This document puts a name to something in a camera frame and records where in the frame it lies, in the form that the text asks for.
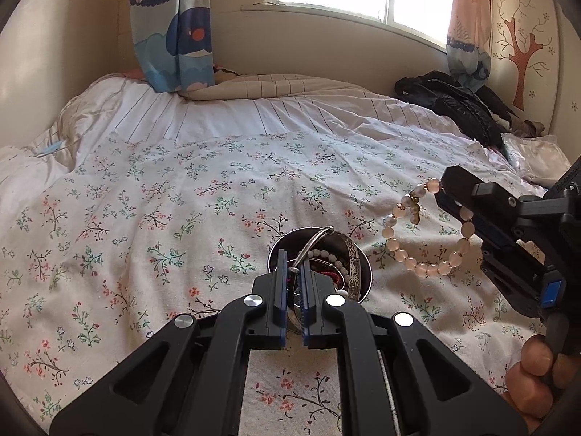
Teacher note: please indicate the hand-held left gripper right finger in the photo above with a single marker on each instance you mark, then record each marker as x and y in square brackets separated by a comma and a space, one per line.
[306, 293]

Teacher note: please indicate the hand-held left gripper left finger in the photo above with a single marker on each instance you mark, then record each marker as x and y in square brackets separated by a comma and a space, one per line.
[282, 284]

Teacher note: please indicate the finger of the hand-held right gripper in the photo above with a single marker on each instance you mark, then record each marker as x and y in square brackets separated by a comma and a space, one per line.
[458, 181]
[489, 232]

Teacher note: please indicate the round metal bowl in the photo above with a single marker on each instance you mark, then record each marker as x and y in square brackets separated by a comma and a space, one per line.
[290, 238]

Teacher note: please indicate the thin silver bangle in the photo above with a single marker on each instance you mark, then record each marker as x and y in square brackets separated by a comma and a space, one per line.
[317, 236]

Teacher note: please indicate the person's right hand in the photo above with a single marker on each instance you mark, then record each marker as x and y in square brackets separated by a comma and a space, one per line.
[535, 356]

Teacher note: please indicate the wide engraved silver bangle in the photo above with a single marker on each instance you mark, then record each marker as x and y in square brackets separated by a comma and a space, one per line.
[352, 265]

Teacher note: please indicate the black jacket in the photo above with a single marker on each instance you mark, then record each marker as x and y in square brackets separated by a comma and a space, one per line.
[458, 104]

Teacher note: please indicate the white plastic bag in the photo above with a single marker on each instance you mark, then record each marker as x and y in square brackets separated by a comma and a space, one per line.
[535, 156]

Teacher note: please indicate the floral blanket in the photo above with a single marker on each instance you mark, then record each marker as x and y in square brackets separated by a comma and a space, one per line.
[181, 190]

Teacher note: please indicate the sailboat print curtain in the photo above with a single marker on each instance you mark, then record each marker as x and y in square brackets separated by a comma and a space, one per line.
[467, 32]

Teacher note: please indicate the white striped duvet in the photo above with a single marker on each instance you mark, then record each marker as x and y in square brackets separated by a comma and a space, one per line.
[227, 118]

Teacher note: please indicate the beige striped quilt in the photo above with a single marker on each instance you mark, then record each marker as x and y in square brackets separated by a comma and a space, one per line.
[272, 86]

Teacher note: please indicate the pink cloth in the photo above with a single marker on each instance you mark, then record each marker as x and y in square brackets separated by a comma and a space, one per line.
[135, 73]

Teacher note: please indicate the light blue face mask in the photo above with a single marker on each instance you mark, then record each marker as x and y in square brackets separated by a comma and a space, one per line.
[49, 149]

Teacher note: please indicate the whale print curtain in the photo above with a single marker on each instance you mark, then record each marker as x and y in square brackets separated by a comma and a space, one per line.
[181, 32]

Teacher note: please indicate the tree wall sticker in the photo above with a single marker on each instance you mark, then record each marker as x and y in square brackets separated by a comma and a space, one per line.
[522, 61]

